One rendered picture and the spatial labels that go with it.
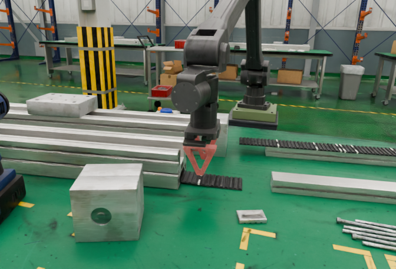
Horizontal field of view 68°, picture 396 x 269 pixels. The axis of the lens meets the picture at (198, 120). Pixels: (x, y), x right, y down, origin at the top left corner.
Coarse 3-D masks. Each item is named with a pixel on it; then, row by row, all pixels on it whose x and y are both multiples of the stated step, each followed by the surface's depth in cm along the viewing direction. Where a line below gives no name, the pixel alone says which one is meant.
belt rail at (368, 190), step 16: (272, 176) 64; (288, 176) 63; (304, 176) 64; (320, 176) 64; (288, 192) 62; (304, 192) 62; (320, 192) 61; (336, 192) 61; (352, 192) 61; (368, 192) 60; (384, 192) 59
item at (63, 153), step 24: (0, 144) 66; (24, 144) 65; (48, 144) 64; (72, 144) 64; (96, 144) 64; (120, 144) 70; (144, 144) 69; (168, 144) 68; (24, 168) 67; (48, 168) 66; (72, 168) 65; (144, 168) 62; (168, 168) 62
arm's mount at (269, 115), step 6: (234, 108) 116; (240, 108) 117; (270, 108) 117; (234, 114) 114; (240, 114) 113; (246, 114) 113; (252, 114) 112; (258, 114) 111; (264, 114) 111; (270, 114) 110; (258, 120) 112; (264, 120) 111; (270, 120) 111
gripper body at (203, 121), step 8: (216, 104) 62; (192, 112) 60; (200, 112) 59; (208, 112) 59; (216, 112) 61; (192, 120) 61; (200, 120) 60; (208, 120) 60; (216, 120) 62; (192, 128) 61; (200, 128) 60; (208, 128) 60; (216, 128) 61; (184, 136) 59; (192, 136) 59; (208, 136) 58
